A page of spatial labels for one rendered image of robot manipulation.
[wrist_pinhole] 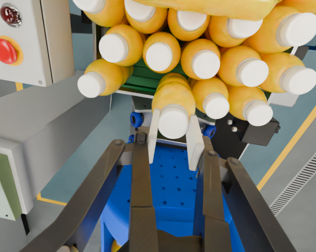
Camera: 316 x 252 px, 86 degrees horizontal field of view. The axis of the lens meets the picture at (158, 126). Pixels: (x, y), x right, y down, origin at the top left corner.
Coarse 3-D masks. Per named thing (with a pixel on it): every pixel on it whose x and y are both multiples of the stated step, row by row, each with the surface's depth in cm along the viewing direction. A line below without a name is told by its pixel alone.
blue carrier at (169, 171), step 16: (160, 160) 39; (176, 160) 40; (128, 176) 34; (160, 176) 35; (176, 176) 36; (192, 176) 36; (112, 192) 30; (128, 192) 30; (160, 192) 31; (176, 192) 32; (192, 192) 32; (112, 208) 27; (128, 208) 28; (160, 208) 29; (176, 208) 29; (192, 208) 30; (224, 208) 30; (112, 224) 28; (160, 224) 26; (176, 224) 26; (192, 224) 27; (112, 240) 59
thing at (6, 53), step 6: (0, 42) 25; (6, 42) 25; (0, 48) 25; (6, 48) 25; (12, 48) 25; (0, 54) 26; (6, 54) 26; (12, 54) 26; (0, 60) 26; (6, 60) 26; (12, 60) 26
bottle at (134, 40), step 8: (120, 24) 28; (112, 32) 27; (120, 32) 27; (128, 32) 27; (136, 32) 29; (128, 40) 27; (136, 40) 28; (144, 40) 33; (128, 48) 27; (136, 48) 29; (128, 56) 28; (136, 56) 30; (120, 64) 30; (128, 64) 30
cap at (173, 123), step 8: (168, 112) 20; (176, 112) 20; (184, 112) 21; (160, 120) 21; (168, 120) 20; (176, 120) 20; (184, 120) 20; (160, 128) 21; (168, 128) 21; (176, 128) 21; (184, 128) 21; (168, 136) 21; (176, 136) 21
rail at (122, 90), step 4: (120, 88) 41; (124, 88) 42; (128, 88) 42; (132, 88) 43; (120, 92) 41; (124, 92) 41; (128, 92) 41; (132, 92) 40; (136, 92) 41; (140, 92) 41; (144, 92) 41; (148, 92) 42; (152, 92) 42; (144, 96) 41; (148, 96) 41; (152, 96) 41
